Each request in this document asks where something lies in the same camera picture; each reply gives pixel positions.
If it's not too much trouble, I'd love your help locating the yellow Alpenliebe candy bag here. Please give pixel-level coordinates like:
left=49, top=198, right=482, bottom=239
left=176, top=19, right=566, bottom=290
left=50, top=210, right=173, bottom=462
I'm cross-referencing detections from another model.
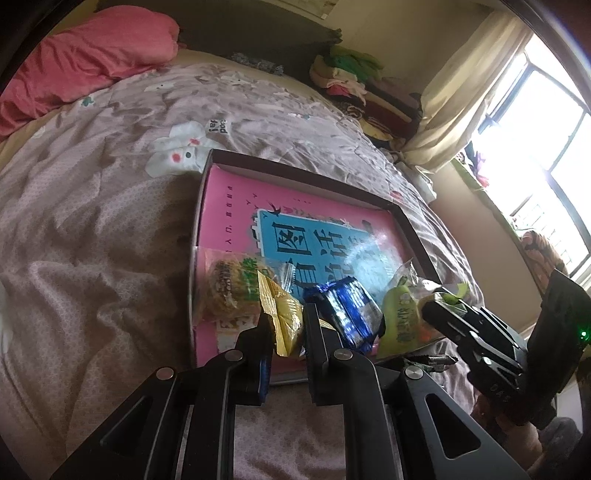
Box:
left=257, top=271, right=304, bottom=358

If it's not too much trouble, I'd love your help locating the cream curtain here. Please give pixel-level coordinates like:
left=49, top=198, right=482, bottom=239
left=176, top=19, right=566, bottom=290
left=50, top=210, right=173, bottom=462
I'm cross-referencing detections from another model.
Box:
left=403, top=10, right=532, bottom=173

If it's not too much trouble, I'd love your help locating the pile of folded clothes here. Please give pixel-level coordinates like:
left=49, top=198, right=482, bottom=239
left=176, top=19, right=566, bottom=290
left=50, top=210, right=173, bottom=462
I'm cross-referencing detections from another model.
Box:
left=310, top=45, right=423, bottom=150

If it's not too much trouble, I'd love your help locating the clear bag crispy rice cake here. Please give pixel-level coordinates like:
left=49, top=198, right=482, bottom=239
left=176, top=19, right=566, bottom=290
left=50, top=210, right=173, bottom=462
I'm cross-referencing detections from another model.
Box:
left=195, top=248, right=283, bottom=321

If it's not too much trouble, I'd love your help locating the dark green headboard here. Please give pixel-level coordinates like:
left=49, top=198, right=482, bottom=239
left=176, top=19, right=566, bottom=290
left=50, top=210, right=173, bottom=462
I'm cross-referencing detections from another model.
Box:
left=98, top=0, right=343, bottom=86

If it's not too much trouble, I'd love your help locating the pink and blue book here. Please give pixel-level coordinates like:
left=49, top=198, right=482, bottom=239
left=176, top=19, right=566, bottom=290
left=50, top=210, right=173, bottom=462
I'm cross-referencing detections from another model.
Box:
left=192, top=165, right=417, bottom=375

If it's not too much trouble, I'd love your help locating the blue biscuit packet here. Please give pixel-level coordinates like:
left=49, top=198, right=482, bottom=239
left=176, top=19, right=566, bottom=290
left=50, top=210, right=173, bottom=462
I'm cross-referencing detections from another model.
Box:
left=304, top=276, right=385, bottom=354

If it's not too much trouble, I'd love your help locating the green bag yellow cake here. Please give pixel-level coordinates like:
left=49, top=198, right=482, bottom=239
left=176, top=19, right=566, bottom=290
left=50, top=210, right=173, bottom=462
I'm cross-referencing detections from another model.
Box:
left=377, top=260, right=469, bottom=360

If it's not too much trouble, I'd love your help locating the pink quilt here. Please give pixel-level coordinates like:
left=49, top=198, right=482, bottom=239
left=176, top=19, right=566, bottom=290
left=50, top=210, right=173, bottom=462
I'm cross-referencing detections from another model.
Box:
left=1, top=5, right=179, bottom=139

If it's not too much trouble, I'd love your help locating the dark patterned pillow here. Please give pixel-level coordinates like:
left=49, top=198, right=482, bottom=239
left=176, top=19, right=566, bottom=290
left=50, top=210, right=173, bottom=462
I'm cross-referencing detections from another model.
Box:
left=229, top=52, right=284, bottom=76

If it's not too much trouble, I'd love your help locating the dark shallow cardboard tray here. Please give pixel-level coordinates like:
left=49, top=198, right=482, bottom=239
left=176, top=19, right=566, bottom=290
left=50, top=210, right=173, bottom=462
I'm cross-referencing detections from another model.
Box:
left=188, top=150, right=440, bottom=366

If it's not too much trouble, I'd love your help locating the lilac patterned duvet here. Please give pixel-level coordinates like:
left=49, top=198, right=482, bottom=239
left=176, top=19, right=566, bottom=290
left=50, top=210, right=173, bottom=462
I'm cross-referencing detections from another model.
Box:
left=1, top=60, right=484, bottom=479

